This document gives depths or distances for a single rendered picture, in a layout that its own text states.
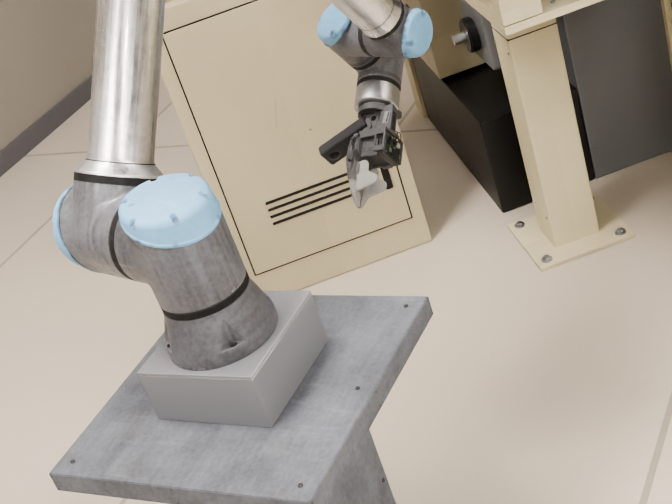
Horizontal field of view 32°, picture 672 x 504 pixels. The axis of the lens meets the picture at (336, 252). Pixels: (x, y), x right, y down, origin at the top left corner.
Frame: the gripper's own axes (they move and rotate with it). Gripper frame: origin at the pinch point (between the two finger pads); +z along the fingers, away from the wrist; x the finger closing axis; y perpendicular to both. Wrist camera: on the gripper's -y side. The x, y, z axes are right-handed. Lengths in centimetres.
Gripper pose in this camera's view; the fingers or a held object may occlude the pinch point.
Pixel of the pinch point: (356, 202)
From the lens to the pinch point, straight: 227.4
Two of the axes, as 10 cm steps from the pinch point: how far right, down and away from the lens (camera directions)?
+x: 5.4, 3.9, 7.4
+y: 8.3, -1.3, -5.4
